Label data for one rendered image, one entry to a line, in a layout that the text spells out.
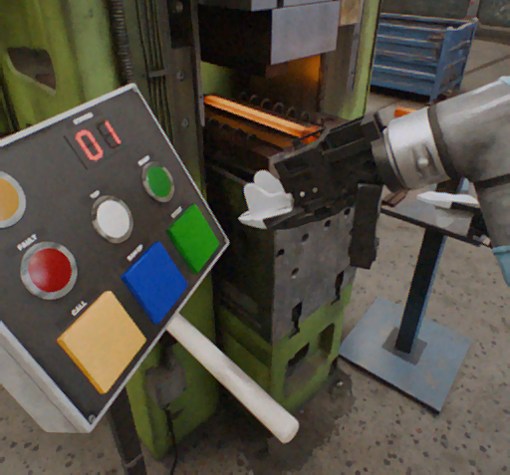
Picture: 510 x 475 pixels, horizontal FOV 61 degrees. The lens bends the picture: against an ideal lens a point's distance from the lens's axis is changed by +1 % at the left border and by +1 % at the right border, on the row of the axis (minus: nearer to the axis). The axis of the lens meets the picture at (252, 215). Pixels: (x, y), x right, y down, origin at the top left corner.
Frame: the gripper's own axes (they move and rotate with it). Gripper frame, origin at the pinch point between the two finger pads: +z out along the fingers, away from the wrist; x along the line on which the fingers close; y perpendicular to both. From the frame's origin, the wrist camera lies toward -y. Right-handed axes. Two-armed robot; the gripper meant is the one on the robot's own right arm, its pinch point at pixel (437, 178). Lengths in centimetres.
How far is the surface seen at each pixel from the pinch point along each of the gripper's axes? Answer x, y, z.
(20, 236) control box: -66, -12, 13
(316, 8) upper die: -0.4, -25.6, 30.7
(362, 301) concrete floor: 61, 100, 41
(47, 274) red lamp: -65, -9, 10
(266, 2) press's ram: -14.2, -27.7, 30.7
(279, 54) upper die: -10.5, -18.6, 30.7
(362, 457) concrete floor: 3, 100, 2
